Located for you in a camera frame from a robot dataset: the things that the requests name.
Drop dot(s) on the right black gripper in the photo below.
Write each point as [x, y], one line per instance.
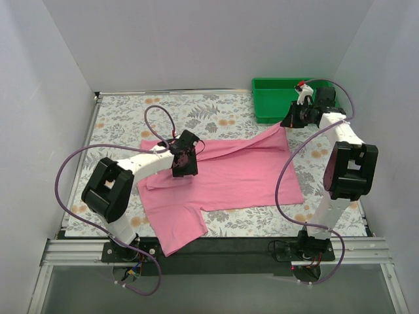
[292, 115]

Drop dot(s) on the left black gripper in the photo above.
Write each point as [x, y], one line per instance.
[184, 169]

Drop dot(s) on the pink t shirt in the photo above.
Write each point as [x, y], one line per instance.
[232, 174]

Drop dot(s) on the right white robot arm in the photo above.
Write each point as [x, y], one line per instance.
[349, 172]

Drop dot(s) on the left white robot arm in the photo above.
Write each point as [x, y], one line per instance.
[108, 190]

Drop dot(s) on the green plastic bin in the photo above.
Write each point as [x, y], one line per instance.
[272, 97]

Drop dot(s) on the floral patterned table mat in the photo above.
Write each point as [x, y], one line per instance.
[122, 122]

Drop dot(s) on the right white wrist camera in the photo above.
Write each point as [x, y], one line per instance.
[304, 91]

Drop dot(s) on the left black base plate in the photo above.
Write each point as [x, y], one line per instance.
[114, 253]

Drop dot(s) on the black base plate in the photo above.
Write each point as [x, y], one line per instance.
[114, 253]
[287, 251]

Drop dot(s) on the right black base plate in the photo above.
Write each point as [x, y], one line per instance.
[287, 251]

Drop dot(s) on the aluminium frame rail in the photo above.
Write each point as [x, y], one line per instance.
[94, 251]

